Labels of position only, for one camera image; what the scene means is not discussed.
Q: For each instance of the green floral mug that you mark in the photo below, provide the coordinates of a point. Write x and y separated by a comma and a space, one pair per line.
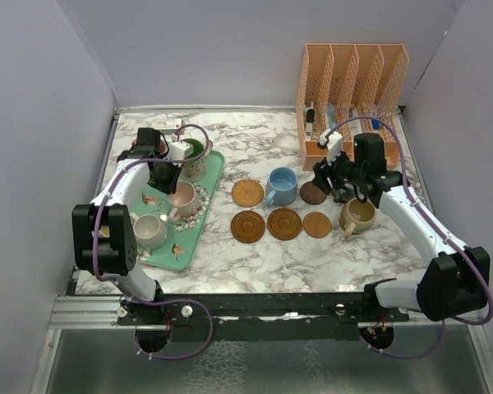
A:
196, 170

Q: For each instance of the tan mug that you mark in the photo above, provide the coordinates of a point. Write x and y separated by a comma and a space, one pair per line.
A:
357, 217

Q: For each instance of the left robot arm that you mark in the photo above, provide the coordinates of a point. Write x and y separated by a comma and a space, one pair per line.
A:
103, 237

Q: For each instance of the woven rattan coaster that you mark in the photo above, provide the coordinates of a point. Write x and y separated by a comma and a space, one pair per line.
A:
247, 193

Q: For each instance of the dark walnut coaster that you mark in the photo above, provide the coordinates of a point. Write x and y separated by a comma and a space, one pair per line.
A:
312, 194

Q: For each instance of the brown ringed wooden coaster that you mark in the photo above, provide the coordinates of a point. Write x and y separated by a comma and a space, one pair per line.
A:
247, 226

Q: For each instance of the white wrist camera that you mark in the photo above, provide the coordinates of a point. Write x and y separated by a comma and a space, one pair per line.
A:
332, 142
180, 150

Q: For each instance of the peach plastic file organizer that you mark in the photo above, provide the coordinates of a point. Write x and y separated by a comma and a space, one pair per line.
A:
358, 79

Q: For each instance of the yellow mug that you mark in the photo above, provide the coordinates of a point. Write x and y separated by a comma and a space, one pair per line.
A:
104, 231

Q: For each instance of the pink mug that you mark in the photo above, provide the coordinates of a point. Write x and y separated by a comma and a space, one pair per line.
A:
183, 200

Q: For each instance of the white blue packet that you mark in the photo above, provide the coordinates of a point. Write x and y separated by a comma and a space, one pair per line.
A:
330, 115

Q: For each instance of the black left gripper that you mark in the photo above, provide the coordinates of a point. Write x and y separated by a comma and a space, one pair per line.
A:
169, 185

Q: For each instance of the blue mug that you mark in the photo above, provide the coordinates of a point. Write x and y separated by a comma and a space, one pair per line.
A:
281, 187

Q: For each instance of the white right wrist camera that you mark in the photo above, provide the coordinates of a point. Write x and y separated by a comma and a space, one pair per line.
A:
332, 142

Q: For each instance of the black grey marker pen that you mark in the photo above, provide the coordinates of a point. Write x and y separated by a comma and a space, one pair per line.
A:
309, 122

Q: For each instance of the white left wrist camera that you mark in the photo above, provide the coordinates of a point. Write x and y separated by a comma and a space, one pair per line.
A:
180, 150

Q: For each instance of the small white red box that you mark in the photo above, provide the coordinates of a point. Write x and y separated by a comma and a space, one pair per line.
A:
167, 124

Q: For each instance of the green serving tray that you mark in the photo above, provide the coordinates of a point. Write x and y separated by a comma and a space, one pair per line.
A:
183, 236

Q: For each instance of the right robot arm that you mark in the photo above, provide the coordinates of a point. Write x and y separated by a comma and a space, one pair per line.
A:
456, 278

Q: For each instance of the red floral mug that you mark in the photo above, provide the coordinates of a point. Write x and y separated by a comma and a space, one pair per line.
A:
162, 145

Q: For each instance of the white cream mug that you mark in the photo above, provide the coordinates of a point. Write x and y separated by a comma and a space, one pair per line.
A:
150, 231

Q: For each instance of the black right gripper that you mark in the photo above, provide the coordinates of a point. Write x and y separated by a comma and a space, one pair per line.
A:
324, 171

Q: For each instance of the grey mug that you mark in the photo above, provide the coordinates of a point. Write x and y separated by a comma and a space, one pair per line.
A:
342, 196

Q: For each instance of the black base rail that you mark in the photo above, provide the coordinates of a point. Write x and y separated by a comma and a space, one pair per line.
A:
258, 316

